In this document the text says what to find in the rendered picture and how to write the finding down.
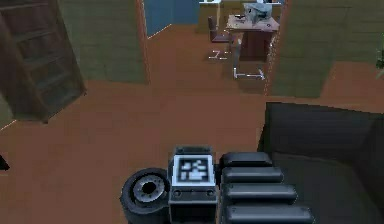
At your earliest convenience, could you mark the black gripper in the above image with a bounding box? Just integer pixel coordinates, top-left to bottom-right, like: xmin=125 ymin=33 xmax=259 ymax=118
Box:
xmin=120 ymin=167 xmax=172 ymax=224

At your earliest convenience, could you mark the black sofa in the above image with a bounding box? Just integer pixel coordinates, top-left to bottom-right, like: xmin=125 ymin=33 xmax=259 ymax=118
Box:
xmin=257 ymin=101 xmax=384 ymax=224

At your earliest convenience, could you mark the pink dining table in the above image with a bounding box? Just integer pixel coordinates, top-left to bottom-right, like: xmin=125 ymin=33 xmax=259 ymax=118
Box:
xmin=225 ymin=13 xmax=281 ymax=63

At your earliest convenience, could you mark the dark brown wooden shelf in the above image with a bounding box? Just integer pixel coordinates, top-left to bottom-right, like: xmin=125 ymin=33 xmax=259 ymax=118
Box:
xmin=0 ymin=0 xmax=88 ymax=124

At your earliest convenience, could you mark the dark purple chair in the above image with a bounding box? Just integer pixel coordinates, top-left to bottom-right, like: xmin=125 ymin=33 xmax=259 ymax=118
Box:
xmin=207 ymin=15 xmax=232 ymax=44

